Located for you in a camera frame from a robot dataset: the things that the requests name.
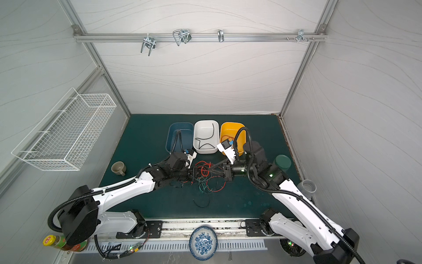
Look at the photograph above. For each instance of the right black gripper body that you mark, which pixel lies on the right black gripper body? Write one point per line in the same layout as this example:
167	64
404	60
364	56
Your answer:
226	170

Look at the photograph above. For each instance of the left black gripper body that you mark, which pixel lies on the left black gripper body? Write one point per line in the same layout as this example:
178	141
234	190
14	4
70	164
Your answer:
185	174

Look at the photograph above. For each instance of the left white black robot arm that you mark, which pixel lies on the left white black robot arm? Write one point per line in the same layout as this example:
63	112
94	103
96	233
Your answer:
85	214

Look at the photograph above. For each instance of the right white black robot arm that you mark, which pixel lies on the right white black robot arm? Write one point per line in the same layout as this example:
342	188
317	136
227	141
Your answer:
312	231

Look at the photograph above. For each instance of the blue plastic bin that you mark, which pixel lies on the blue plastic bin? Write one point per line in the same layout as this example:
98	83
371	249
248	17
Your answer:
180	137

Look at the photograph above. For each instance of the yellow plastic bin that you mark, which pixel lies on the yellow plastic bin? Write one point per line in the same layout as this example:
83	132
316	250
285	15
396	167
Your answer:
229	130

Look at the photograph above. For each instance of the white plastic bin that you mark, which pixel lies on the white plastic bin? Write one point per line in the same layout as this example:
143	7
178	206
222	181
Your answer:
206	137

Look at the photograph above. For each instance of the green round lid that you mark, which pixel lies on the green round lid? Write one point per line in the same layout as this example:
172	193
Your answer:
283	162

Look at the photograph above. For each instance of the beige mug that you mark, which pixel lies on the beige mug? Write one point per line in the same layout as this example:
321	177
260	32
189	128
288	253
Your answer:
119	168

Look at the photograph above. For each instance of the blue white patterned plate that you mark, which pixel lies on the blue white patterned plate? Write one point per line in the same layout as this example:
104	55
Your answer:
203	243

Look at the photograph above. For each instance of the white vent strip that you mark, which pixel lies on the white vent strip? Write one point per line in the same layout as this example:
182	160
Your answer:
164	246

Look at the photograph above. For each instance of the small metal hook clamp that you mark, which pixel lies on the small metal hook clamp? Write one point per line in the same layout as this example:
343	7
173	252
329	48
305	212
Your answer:
220	36

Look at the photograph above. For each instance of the left metal U-bolt clamp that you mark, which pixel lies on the left metal U-bolt clamp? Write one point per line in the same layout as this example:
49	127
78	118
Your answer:
149	44

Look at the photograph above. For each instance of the metal u-bolt clamp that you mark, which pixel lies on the metal u-bolt clamp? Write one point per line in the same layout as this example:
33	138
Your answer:
149	44
182	36

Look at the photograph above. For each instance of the middle metal U-bolt clamp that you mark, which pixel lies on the middle metal U-bolt clamp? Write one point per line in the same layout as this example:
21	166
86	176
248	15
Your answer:
182	36

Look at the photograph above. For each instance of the sauce bottle yellow cap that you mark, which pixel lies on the sauce bottle yellow cap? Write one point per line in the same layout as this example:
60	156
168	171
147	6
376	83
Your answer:
59	242

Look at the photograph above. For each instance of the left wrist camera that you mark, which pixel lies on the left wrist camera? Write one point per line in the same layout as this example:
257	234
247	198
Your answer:
191	155

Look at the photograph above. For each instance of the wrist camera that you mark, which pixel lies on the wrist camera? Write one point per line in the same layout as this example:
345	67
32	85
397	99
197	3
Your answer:
226	147
191	155

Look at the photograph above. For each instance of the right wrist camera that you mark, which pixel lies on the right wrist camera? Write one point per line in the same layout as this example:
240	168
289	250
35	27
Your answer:
226	147

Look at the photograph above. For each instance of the aluminium front rail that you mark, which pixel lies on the aluminium front rail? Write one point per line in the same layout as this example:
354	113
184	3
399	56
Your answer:
174	228

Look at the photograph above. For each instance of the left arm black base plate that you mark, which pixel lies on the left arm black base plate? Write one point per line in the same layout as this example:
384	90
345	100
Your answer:
144	229

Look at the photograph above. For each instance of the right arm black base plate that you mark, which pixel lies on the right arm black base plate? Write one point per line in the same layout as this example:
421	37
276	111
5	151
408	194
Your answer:
255	228

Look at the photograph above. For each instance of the white wire wall basket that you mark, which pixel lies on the white wire wall basket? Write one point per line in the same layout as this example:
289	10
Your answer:
63	139

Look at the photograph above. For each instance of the right metal bolt bracket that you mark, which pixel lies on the right metal bolt bracket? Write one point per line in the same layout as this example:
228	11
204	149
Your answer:
300	37

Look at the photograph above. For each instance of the metal crossbar rail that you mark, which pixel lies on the metal crossbar rail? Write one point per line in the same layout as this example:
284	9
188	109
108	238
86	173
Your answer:
196	37

